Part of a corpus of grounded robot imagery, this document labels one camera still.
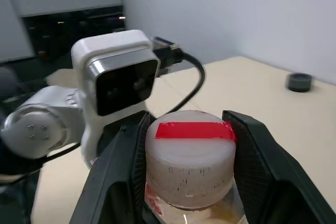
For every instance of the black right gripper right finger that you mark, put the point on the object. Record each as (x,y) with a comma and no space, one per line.
(265,171)

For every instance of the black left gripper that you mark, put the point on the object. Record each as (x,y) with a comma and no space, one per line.
(113,129)

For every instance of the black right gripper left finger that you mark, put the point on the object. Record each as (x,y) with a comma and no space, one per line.
(113,182)

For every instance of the clear bottle with white cap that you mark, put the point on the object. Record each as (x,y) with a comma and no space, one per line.
(189,161)

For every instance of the small black round cap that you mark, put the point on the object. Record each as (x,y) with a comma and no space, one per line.
(298,82)

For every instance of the dark background window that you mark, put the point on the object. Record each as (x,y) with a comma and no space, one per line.
(76,30)

